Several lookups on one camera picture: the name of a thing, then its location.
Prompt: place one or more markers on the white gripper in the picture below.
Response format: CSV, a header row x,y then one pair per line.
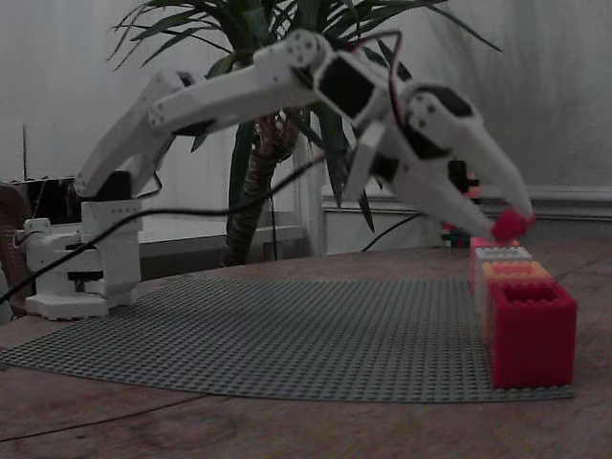
x,y
415,152

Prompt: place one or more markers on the small red brick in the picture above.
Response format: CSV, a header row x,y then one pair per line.
x,y
509,225

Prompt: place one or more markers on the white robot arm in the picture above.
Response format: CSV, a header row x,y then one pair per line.
x,y
201,105

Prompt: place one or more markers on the multicolour brick tower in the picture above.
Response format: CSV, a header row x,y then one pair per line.
x,y
471,191

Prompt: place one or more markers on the large pink brick block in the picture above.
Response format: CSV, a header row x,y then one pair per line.
x,y
495,242

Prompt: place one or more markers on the grey brick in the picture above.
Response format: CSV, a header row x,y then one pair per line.
x,y
507,253

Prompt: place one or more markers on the orange brick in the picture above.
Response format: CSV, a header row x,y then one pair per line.
x,y
516,271

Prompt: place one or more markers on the dark pink brick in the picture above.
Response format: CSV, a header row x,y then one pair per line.
x,y
533,339

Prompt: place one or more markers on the grey studded baseplate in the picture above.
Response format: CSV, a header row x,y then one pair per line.
x,y
268,334

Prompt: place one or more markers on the large yucca plant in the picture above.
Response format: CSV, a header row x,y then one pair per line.
x,y
268,143

